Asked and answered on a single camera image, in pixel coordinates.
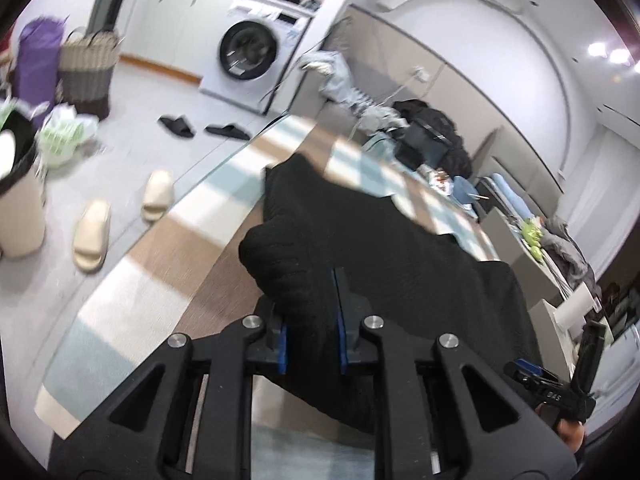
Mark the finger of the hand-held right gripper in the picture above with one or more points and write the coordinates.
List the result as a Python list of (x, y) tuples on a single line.
[(527, 370)]

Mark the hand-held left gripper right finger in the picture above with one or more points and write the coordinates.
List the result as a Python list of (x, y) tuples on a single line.
[(344, 340)]

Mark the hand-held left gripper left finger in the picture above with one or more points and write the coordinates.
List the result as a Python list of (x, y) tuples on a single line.
[(282, 350)]

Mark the black knit sweater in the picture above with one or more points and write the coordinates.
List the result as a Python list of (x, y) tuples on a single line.
[(375, 240)]

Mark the grey clothes pile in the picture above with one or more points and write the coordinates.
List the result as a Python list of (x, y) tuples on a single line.
[(340, 80)]

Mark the person's right hand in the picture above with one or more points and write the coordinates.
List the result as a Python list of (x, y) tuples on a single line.
[(570, 436)]

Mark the grey side cabinet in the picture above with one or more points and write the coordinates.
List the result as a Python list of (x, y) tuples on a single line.
[(545, 325), (520, 270)]

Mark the grey jacket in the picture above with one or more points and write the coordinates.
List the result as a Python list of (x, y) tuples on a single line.
[(570, 255)]

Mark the green toy figure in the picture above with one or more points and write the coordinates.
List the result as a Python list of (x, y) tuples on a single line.
[(531, 232)]

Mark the checkered tablecloth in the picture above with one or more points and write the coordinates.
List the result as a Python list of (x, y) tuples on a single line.
[(175, 260)]

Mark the light blue pillow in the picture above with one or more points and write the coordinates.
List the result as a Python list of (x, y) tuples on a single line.
[(507, 195)]

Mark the white food container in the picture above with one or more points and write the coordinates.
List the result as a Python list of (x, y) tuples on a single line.
[(442, 181)]

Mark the white curtain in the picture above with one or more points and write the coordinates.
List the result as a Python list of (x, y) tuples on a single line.
[(610, 200)]

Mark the blue bowl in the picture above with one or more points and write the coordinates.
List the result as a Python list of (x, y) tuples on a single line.
[(465, 190)]

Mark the beige slipper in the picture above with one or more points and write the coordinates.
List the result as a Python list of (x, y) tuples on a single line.
[(157, 195), (92, 235)]

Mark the beige padded headboard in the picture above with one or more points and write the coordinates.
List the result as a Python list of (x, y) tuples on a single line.
[(515, 160)]

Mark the black jacket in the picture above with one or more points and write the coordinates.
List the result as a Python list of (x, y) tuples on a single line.
[(455, 160)]

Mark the black slipper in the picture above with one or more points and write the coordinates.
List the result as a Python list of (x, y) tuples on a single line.
[(227, 131), (176, 126)]

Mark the beige trash can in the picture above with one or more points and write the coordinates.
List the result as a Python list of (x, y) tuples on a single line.
[(20, 210)]

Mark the white washing machine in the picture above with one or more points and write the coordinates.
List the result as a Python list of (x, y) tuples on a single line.
[(250, 50)]

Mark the white plastic bag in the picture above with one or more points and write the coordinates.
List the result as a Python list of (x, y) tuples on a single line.
[(65, 135)]

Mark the woven laundry basket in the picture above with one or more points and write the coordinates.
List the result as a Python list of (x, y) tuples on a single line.
[(90, 80)]

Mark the white lower cabinets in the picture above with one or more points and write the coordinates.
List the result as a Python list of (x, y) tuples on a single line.
[(175, 25)]

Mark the purple bag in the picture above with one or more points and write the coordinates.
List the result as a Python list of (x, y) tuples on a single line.
[(40, 60)]

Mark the white wall socket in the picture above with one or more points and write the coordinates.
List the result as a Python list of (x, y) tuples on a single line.
[(420, 74)]

